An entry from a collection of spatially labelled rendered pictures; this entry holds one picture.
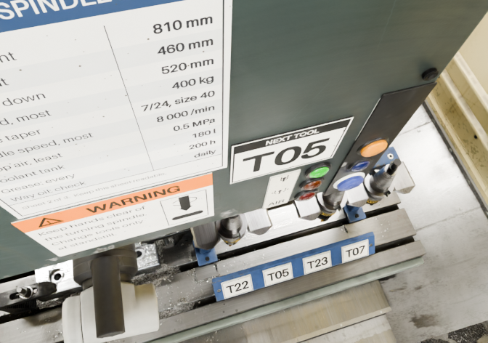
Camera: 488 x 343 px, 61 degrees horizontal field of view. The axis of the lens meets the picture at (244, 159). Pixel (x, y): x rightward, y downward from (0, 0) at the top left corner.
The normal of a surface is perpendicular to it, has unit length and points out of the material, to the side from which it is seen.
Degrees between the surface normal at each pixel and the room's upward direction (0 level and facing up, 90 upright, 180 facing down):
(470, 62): 90
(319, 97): 90
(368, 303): 8
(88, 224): 90
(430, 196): 24
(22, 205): 90
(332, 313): 7
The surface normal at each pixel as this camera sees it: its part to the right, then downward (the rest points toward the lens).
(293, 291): 0.05, -0.44
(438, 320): -0.34, -0.31
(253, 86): 0.29, 0.87
